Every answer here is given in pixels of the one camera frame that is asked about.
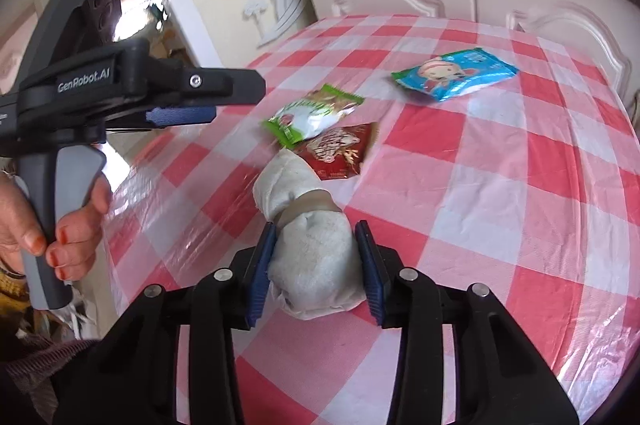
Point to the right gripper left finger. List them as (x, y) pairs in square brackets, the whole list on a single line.
[(256, 279)]

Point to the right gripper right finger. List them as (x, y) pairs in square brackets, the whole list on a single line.
[(379, 266)]

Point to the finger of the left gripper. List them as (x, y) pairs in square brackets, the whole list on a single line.
[(180, 116)]

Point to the green snack packet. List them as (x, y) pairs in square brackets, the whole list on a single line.
[(310, 115)]

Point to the red snack packet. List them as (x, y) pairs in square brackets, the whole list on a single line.
[(339, 152)]

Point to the red white checkered tablecloth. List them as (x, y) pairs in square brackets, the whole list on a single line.
[(530, 186)]

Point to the blue snack packet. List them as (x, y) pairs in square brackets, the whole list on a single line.
[(455, 74)]

